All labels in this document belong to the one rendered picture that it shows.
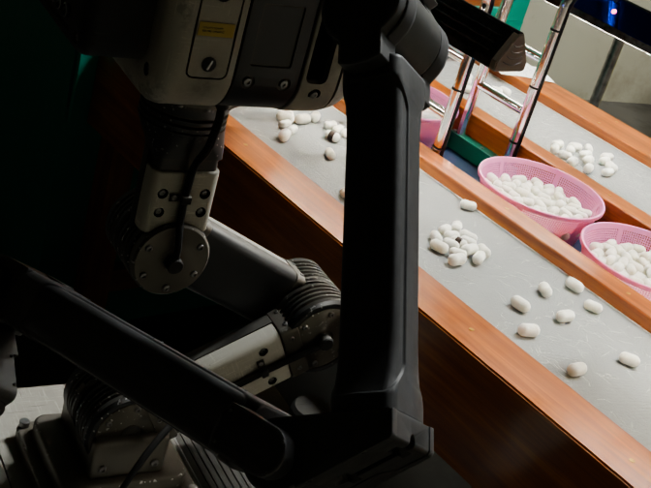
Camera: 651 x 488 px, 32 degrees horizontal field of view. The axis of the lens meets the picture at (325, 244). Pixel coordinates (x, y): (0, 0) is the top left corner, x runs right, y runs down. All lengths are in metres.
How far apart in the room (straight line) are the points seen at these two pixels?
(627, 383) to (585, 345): 0.10
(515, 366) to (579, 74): 4.16
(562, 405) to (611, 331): 0.33
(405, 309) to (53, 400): 1.02
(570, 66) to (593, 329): 3.85
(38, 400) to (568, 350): 0.83
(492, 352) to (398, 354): 0.81
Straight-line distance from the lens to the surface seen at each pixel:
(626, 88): 5.99
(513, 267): 1.99
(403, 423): 0.84
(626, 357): 1.82
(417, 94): 0.96
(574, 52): 5.65
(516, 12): 3.21
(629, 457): 1.56
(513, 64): 1.98
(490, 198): 2.17
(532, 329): 1.78
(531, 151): 2.49
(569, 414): 1.59
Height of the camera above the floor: 1.57
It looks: 27 degrees down
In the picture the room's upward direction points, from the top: 17 degrees clockwise
